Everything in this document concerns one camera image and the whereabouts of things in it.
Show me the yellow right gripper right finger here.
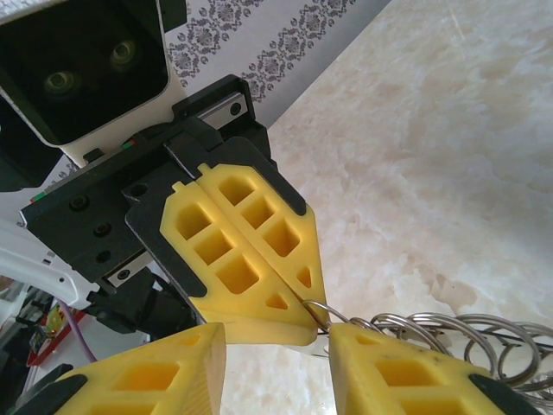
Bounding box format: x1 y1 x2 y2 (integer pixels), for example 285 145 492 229
327 323 543 415

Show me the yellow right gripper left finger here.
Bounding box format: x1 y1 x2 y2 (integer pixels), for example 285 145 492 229
12 322 228 415

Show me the silver keyring chain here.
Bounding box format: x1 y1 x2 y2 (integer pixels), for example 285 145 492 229
302 300 553 394

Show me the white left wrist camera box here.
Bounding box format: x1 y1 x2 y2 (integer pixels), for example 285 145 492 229
0 0 189 169

